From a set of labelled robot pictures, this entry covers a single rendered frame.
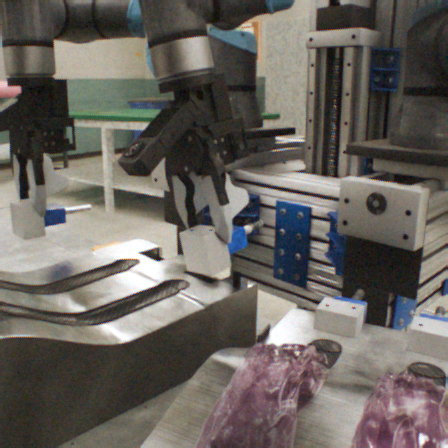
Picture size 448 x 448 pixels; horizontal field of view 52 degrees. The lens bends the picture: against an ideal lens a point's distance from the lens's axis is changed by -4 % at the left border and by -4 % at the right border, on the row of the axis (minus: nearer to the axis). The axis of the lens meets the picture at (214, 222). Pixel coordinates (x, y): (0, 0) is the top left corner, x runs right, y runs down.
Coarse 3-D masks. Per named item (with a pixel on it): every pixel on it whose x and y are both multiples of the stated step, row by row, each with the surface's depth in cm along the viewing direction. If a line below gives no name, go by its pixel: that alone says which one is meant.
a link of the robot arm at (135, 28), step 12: (96, 0) 71; (108, 0) 70; (120, 0) 69; (132, 0) 68; (96, 12) 71; (108, 12) 70; (120, 12) 69; (132, 12) 69; (96, 24) 72; (108, 24) 71; (120, 24) 70; (132, 24) 70; (108, 36) 74; (120, 36) 73; (132, 36) 73; (144, 36) 73
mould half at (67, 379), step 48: (144, 240) 78; (0, 288) 53; (96, 288) 61; (144, 288) 60; (192, 288) 59; (240, 288) 59; (0, 336) 39; (48, 336) 42; (96, 336) 48; (144, 336) 50; (192, 336) 55; (240, 336) 61; (0, 384) 39; (48, 384) 43; (96, 384) 46; (144, 384) 51; (0, 432) 40; (48, 432) 44
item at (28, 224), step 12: (12, 204) 74; (24, 204) 73; (48, 204) 79; (12, 216) 75; (24, 216) 72; (36, 216) 74; (48, 216) 75; (60, 216) 77; (24, 228) 73; (36, 228) 74
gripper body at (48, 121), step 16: (16, 80) 68; (32, 80) 68; (48, 80) 70; (64, 80) 73; (32, 96) 70; (48, 96) 72; (64, 96) 73; (32, 112) 71; (48, 112) 73; (64, 112) 74; (16, 128) 71; (32, 128) 69; (48, 128) 71; (64, 128) 74; (16, 144) 72; (48, 144) 73; (64, 144) 73
